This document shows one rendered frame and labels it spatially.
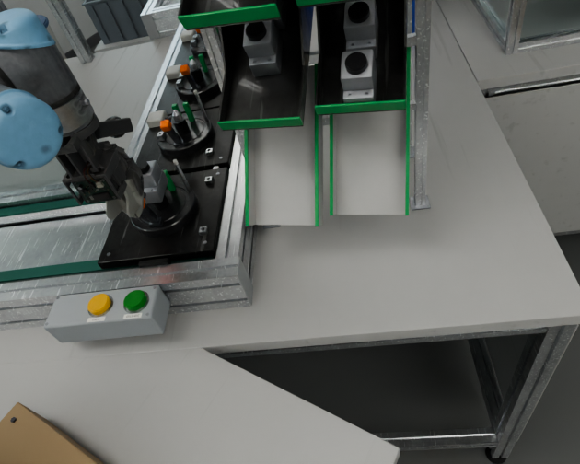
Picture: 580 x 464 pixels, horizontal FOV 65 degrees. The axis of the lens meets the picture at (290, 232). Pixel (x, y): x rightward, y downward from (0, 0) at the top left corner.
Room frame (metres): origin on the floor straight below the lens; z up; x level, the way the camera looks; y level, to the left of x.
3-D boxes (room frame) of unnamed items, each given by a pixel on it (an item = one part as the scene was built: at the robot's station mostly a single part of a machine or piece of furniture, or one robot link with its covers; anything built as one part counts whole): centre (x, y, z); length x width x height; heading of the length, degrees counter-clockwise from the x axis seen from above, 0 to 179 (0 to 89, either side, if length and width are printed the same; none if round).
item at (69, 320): (0.54, 0.37, 0.93); 0.21 x 0.07 x 0.06; 77
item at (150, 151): (0.98, 0.18, 1.01); 0.24 x 0.24 x 0.13; 77
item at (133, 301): (0.53, 0.30, 0.96); 0.04 x 0.04 x 0.02
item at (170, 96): (1.22, 0.12, 1.01); 0.24 x 0.24 x 0.13; 77
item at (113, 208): (0.63, 0.28, 1.10); 0.06 x 0.03 x 0.09; 167
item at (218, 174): (0.73, 0.24, 0.96); 0.24 x 0.24 x 0.02; 77
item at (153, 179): (0.74, 0.23, 1.06); 0.08 x 0.04 x 0.07; 167
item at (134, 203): (0.62, 0.25, 1.10); 0.06 x 0.03 x 0.09; 167
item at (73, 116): (0.63, 0.26, 1.29); 0.08 x 0.08 x 0.05
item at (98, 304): (0.54, 0.37, 0.96); 0.04 x 0.04 x 0.02
